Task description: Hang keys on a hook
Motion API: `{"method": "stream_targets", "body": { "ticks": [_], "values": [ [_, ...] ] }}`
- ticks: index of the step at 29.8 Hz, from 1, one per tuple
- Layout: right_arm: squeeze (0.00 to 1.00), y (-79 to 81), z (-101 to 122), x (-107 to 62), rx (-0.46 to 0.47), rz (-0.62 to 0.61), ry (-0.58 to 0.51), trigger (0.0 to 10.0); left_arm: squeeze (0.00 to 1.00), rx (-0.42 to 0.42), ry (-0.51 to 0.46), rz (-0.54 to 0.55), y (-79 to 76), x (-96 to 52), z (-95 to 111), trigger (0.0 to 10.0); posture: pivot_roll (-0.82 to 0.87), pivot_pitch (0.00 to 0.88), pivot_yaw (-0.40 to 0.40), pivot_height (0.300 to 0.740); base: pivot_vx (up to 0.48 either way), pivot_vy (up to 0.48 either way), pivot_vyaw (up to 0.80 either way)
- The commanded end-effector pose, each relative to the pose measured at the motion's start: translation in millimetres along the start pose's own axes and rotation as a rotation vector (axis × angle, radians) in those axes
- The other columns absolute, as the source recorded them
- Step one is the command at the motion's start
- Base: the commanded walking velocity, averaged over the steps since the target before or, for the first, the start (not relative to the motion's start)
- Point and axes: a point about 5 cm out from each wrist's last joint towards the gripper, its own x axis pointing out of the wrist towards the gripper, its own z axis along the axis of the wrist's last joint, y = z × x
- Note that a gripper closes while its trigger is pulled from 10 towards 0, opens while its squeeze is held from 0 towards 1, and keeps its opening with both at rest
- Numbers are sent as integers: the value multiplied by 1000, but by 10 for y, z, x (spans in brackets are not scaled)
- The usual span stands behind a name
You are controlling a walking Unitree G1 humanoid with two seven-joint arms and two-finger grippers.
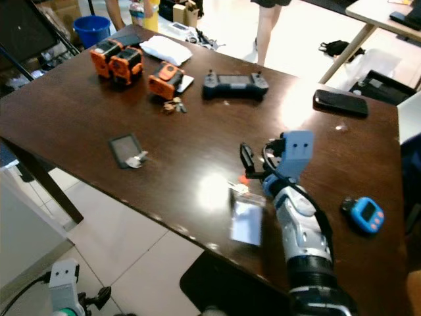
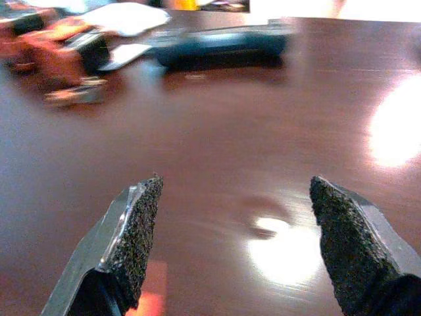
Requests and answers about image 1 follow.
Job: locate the black card sleeve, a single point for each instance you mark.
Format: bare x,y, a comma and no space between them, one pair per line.
123,150

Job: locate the black metal rack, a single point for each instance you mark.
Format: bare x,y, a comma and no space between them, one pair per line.
33,26

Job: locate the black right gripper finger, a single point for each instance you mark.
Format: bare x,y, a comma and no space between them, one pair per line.
247,158

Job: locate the black open case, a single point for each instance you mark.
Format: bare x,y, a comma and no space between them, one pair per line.
385,85

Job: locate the silver key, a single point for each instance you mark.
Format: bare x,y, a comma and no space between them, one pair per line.
137,159

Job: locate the orange and black device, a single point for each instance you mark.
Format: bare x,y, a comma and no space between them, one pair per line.
166,80
127,66
104,57

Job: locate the cardboard box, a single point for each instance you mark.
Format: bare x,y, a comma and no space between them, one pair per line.
185,13

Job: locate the white plastic bag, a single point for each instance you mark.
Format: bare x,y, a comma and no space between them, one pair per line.
164,49

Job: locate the brown key bunch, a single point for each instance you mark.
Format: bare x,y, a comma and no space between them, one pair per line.
174,105

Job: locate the black stool seat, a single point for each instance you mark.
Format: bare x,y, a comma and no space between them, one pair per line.
237,289

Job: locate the keys with orange tag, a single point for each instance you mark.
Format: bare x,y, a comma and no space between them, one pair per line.
239,185

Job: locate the white cabinet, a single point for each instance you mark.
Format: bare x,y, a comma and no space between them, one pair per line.
26,224

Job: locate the person legs in black shorts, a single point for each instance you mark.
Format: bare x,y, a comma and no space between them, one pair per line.
266,29

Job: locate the dark brown wooden table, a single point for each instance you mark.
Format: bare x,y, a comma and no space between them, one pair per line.
210,145

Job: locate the bare person leg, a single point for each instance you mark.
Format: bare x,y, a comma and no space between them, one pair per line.
115,13

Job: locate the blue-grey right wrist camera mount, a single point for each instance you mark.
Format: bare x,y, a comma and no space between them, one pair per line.
297,150

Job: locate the black bag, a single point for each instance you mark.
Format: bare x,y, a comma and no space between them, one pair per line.
339,47

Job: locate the blue digital timer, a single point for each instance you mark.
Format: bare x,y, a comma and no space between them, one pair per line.
365,214

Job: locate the white table with wooden legs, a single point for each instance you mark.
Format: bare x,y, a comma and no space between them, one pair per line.
378,16

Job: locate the black handheld game controller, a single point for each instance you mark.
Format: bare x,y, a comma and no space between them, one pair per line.
235,84

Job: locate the clear badge holder with card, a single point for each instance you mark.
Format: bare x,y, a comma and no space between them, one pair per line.
247,220

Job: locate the blue bucket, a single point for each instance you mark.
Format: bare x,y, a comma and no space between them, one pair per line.
92,29

